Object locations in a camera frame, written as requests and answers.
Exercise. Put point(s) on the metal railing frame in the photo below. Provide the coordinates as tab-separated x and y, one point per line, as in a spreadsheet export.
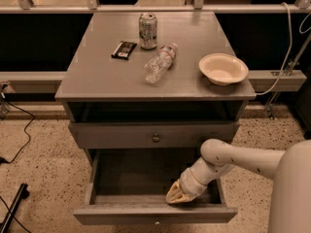
155	4

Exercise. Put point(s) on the white bowl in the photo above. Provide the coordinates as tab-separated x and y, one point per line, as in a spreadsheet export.
223	69

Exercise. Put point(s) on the metal stand right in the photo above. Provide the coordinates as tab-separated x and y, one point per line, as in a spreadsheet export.
272	99

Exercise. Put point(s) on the grey top drawer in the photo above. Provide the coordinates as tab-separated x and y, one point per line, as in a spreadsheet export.
150	135

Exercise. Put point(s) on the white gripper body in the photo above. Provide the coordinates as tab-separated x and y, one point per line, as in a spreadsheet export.
190	183

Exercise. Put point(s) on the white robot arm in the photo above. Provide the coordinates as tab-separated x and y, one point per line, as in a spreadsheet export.
290	171

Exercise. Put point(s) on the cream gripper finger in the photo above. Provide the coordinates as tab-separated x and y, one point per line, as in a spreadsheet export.
176	195

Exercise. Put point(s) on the black metal floor bar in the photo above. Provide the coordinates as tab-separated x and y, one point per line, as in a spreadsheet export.
22	193

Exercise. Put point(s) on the grey wooden drawer cabinet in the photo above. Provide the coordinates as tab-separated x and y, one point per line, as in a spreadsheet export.
98	88

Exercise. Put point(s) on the black snack bar wrapper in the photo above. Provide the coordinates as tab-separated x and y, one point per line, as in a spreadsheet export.
124	50

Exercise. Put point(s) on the clear plastic water bottle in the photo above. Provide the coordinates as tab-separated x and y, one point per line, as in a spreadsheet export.
157	66

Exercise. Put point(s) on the silver soda can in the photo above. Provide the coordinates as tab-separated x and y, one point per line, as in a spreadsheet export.
148	31

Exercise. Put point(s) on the grey drawer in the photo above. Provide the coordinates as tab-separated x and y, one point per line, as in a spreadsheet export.
150	135
129	187

